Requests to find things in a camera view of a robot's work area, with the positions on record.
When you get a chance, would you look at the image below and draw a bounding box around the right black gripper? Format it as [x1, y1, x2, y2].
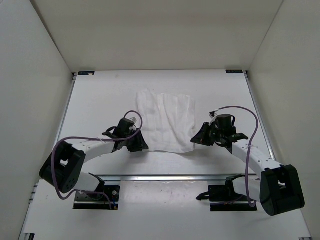
[191, 122, 224, 147]

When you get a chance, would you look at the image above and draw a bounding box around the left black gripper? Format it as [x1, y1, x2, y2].
[124, 127, 149, 153]

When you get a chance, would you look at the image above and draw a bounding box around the white pleated skirt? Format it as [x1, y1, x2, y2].
[136, 89, 196, 154]

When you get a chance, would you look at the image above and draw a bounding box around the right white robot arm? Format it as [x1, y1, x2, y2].
[190, 112, 305, 216]

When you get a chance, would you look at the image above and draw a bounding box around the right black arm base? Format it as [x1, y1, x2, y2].
[196, 174, 258, 212]

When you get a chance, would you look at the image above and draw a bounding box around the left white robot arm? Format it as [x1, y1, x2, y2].
[39, 118, 149, 199]

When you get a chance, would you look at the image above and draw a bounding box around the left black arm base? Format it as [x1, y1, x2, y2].
[73, 180, 121, 211]

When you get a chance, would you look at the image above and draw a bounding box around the right blue corner label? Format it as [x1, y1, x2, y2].
[225, 69, 243, 74]

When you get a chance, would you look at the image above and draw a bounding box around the blue corner label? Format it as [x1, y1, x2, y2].
[77, 71, 95, 76]
[225, 69, 243, 74]

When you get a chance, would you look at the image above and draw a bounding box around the left blue corner label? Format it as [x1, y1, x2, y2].
[77, 71, 95, 76]

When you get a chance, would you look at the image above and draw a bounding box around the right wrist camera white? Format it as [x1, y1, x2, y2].
[209, 109, 220, 126]

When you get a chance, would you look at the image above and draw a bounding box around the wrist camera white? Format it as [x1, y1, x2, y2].
[129, 117, 138, 131]
[209, 109, 220, 126]

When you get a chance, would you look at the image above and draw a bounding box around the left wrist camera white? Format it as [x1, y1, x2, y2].
[129, 117, 138, 131]

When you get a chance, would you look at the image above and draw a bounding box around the aluminium front rail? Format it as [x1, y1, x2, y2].
[97, 174, 262, 183]

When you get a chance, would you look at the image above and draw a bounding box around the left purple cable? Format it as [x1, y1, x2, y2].
[50, 110, 144, 210]

